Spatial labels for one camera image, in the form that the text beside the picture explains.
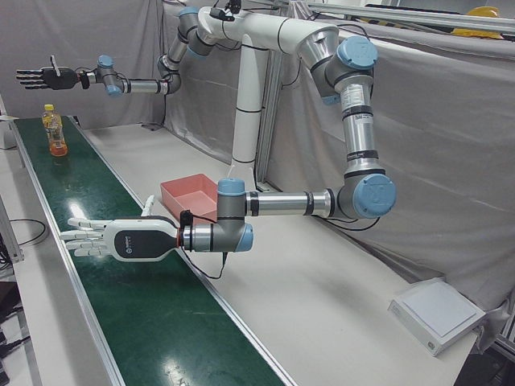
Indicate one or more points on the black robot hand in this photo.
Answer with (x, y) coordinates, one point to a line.
(60, 78)

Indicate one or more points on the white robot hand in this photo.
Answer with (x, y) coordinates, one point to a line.
(137, 240)

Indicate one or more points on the orange drink bottle yellow cap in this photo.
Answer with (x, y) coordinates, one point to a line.
(55, 132)

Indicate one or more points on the UR5e robot arm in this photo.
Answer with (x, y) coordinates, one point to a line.
(145, 86)
(281, 202)

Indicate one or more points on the pink plastic basket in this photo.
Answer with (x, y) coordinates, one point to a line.
(193, 201)

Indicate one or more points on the green conveyor belt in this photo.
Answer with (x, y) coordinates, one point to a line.
(120, 281)

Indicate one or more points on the white conveyor end box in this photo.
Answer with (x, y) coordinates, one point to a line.
(6, 132)

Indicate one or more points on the white robot torso column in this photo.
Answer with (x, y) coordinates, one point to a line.
(247, 120)

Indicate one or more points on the flat white box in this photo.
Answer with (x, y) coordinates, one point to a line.
(438, 313)

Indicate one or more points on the grey cloth backdrop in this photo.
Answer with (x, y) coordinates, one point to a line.
(442, 120)

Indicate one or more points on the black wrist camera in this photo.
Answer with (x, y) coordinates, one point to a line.
(186, 219)
(84, 80)

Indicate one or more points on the black head camera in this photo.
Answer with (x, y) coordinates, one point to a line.
(221, 13)

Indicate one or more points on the aluminium frame post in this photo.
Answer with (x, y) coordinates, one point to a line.
(270, 120)

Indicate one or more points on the aluminium frame beam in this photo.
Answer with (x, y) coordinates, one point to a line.
(402, 16)

